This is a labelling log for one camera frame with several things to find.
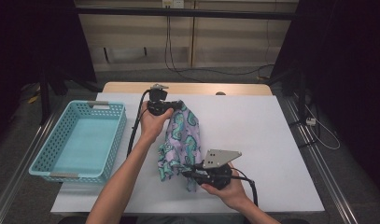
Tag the white plug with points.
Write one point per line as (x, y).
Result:
(311, 121)

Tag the metal floor rail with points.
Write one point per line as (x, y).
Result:
(27, 165)
(326, 174)

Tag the black horizontal bar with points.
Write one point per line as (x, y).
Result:
(178, 13)

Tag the person's left hand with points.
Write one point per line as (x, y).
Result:
(153, 127)

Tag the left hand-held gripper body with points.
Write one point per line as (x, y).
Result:
(157, 104)

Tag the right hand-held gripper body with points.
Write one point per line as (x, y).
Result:
(217, 175)

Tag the white foam mat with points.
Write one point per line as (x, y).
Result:
(256, 124)

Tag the white wall socket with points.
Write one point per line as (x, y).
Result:
(177, 3)

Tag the black tripod stand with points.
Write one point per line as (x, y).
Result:
(44, 93)

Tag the person's right hand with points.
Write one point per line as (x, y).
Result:
(231, 194)

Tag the purple seahorse print swimsuit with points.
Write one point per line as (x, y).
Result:
(181, 140)

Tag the black curtain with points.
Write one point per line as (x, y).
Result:
(29, 37)
(349, 62)

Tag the turquoise plastic basket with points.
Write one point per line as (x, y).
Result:
(85, 140)

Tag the black metal stand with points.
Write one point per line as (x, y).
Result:
(301, 93)

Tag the yellow tape strip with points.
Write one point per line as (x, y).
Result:
(32, 99)

